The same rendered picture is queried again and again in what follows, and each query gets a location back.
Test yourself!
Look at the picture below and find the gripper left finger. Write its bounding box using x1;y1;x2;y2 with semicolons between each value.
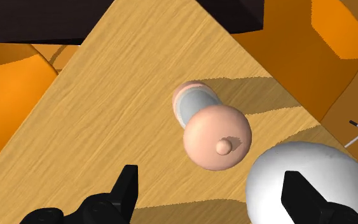
18;164;139;224

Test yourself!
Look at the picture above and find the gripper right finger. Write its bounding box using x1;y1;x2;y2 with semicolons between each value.
280;170;358;224

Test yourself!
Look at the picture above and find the white round object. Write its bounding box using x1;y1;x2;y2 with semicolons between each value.
245;141;358;224

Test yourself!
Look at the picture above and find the light wooden table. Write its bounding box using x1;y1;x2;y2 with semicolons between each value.
0;0;356;224

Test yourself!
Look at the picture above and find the orange upholstered seat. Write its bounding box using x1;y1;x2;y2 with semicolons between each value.
230;0;358;122
0;23;59;178

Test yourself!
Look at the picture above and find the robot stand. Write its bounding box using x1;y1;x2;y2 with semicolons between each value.
0;0;265;46

